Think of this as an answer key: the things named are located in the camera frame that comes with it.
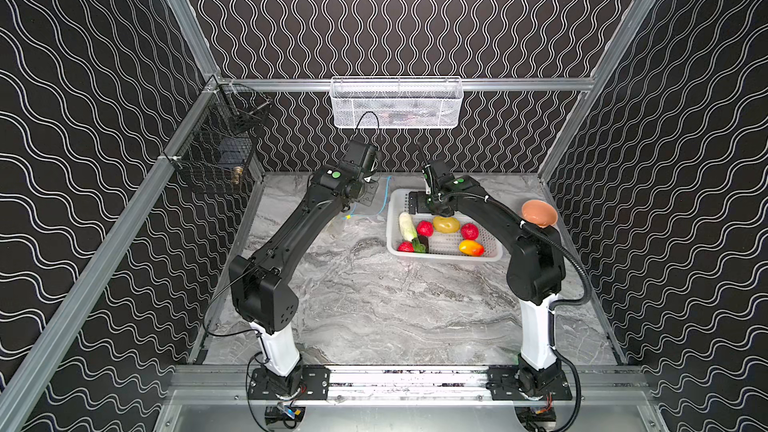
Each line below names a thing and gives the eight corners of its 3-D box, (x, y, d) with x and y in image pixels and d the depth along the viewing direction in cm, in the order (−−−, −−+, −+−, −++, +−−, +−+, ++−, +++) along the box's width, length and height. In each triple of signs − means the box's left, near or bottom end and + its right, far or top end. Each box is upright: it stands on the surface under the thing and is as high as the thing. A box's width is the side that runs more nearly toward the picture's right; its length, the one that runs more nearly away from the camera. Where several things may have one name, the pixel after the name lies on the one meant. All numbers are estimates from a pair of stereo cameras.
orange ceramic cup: (516, 221, 109) (523, 209, 103) (519, 208, 113) (526, 196, 107) (549, 232, 105) (557, 220, 100) (551, 218, 109) (559, 206, 104)
